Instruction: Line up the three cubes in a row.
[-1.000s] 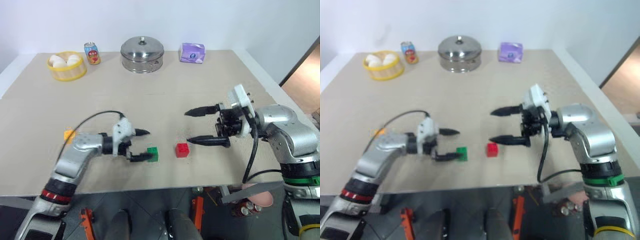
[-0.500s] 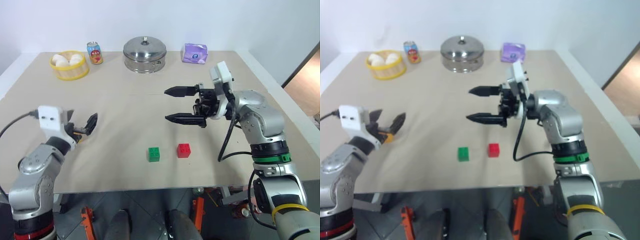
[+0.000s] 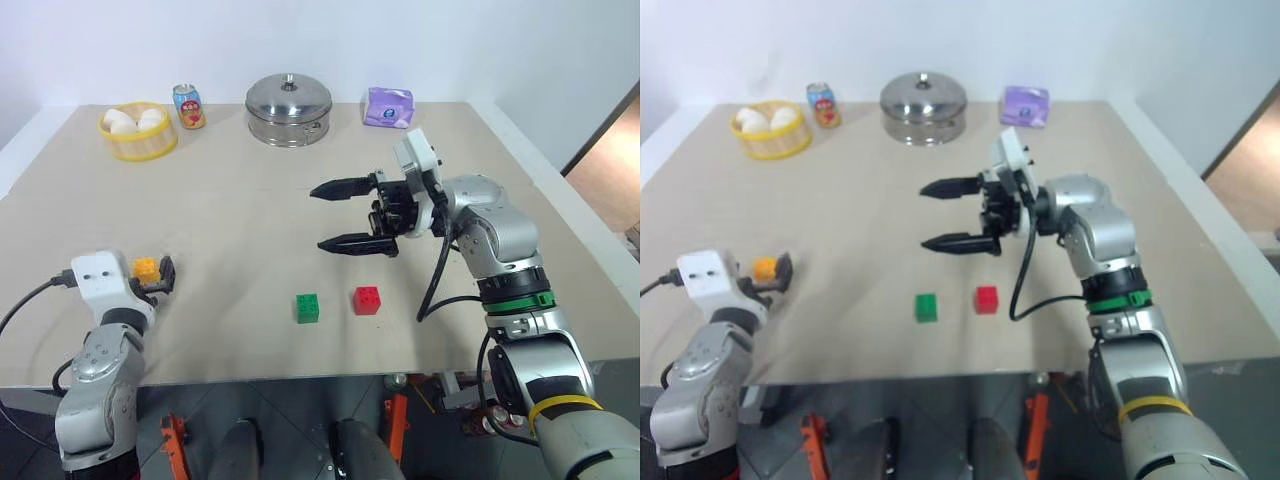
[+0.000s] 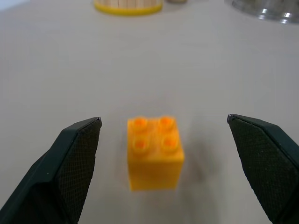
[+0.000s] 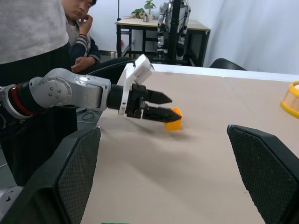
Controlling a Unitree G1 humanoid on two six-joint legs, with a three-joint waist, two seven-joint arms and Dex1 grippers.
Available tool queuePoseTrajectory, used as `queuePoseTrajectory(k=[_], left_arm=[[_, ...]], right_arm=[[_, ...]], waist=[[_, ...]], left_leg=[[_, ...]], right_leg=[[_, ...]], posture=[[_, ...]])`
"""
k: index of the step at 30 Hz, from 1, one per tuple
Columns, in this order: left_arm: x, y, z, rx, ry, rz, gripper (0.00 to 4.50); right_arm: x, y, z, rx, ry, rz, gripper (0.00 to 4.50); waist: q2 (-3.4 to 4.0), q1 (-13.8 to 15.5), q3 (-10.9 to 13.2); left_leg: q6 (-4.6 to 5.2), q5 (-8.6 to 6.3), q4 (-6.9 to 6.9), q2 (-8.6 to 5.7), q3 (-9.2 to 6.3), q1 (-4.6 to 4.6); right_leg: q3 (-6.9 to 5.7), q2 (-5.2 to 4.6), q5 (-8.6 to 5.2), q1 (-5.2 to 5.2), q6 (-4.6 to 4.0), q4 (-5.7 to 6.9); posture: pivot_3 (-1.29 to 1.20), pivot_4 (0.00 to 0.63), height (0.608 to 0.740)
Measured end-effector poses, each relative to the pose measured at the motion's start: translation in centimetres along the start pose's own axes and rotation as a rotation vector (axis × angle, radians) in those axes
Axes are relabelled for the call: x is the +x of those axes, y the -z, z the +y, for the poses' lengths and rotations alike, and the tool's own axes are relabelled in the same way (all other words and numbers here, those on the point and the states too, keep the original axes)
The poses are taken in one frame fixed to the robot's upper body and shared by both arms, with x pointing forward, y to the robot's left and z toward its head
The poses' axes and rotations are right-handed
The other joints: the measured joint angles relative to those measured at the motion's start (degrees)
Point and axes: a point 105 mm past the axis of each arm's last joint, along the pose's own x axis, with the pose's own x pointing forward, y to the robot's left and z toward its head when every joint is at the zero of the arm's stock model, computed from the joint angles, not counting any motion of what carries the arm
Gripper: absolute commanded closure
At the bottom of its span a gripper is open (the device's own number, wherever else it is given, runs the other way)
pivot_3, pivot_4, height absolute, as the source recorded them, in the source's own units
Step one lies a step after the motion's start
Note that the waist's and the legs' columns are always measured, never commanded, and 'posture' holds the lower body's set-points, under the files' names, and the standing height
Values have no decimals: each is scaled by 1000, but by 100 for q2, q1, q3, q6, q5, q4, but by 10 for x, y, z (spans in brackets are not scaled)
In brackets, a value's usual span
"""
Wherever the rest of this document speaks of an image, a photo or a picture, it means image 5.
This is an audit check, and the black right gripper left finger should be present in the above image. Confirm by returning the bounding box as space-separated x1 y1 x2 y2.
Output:
0 127 102 224

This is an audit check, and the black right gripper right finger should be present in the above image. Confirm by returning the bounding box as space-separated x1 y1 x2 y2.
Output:
227 124 299 224

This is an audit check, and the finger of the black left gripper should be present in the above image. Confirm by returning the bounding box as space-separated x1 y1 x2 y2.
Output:
142 106 183 124
149 90 173 105

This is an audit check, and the orange cube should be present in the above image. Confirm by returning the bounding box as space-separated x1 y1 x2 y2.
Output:
164 106 184 132

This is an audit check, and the seated person's resting hand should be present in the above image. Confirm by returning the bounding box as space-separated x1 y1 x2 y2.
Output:
71 56 98 73

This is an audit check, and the seated person's raised hand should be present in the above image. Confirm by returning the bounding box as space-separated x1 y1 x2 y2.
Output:
78 13 94 36

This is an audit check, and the black robot stand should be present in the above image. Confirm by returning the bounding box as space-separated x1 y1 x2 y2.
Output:
152 0 189 66

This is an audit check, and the yellow round wooden container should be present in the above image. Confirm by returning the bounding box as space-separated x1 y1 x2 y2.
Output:
280 80 299 119

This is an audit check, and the silver humanoid robot on stand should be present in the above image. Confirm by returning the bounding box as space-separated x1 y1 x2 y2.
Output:
156 1 192 60

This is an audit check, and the black chair back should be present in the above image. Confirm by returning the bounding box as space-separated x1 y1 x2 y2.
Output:
209 57 248 71

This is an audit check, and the seated person in dark jacket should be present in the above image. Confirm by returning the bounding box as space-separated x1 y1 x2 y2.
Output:
62 0 136 82

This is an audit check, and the green potted plant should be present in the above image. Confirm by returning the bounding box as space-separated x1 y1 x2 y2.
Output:
130 0 157 19

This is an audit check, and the standing person in grey shirt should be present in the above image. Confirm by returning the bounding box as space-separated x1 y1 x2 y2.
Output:
0 0 78 187

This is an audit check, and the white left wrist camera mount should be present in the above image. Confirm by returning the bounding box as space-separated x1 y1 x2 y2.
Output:
116 54 155 116

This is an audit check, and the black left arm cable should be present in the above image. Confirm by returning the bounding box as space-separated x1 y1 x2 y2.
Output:
87 61 136 77

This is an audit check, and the black floor cable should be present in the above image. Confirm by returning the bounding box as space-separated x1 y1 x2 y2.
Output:
76 107 103 121

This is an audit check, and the wooden table with black frame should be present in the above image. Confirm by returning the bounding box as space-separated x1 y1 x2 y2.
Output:
114 18 211 68

